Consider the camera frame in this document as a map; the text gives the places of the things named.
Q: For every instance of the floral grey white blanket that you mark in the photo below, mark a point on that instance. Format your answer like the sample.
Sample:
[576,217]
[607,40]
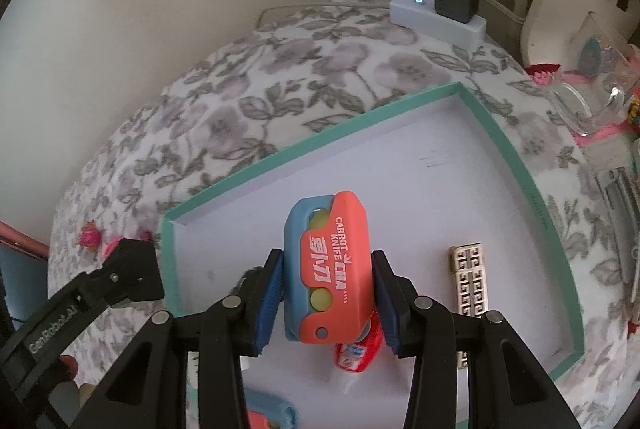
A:
[315,69]

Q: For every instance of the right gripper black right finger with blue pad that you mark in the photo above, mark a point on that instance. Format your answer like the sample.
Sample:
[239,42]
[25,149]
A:
[507,386]

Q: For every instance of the pink round toy figure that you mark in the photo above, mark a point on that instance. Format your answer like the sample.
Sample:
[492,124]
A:
[90,237]

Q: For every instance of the small blue orange toy knife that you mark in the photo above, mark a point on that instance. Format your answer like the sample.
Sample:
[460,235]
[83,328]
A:
[266,410]

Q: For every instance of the gold black patterned lighter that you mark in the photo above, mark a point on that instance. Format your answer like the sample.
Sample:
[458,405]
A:
[468,268]

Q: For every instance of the white power strip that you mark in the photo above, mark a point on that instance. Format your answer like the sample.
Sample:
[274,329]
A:
[420,16]

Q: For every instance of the teal white shallow box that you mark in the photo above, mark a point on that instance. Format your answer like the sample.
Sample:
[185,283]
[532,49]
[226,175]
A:
[432,171]

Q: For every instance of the red white glue tube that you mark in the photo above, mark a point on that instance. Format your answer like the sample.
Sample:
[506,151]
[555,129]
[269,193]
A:
[351,359]

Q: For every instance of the pink smart watch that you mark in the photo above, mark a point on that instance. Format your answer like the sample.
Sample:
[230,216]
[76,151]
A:
[112,245]

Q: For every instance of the blue orange carrot knife toy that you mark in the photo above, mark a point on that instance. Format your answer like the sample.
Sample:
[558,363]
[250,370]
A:
[328,282]

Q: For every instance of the clear glass cup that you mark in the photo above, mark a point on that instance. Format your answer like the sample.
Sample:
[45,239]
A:
[597,78]

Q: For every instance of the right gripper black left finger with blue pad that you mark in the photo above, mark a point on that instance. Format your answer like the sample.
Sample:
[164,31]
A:
[146,386]

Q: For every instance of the person's left hand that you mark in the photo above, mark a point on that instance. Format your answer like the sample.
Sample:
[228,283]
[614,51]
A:
[70,394]

